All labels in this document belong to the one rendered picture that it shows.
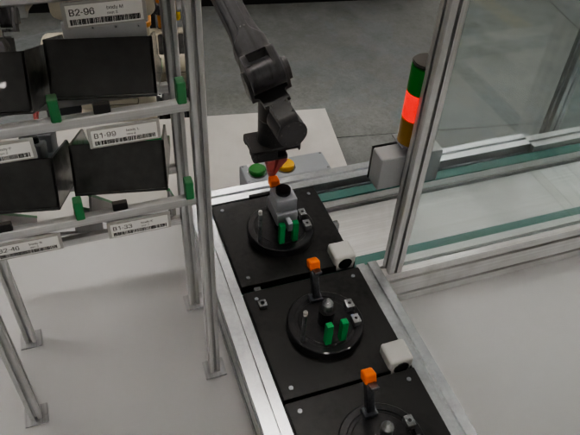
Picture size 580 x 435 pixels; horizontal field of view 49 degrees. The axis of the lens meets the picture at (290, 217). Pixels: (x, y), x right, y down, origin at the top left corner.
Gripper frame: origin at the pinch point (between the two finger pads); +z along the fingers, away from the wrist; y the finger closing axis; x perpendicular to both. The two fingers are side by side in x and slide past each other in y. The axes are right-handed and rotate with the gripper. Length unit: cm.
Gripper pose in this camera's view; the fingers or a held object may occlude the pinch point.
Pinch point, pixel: (270, 173)
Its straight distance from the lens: 133.5
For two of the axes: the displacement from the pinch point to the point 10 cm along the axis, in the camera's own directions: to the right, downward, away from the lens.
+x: -3.4, -6.7, 6.6
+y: 9.4, -2.1, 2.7
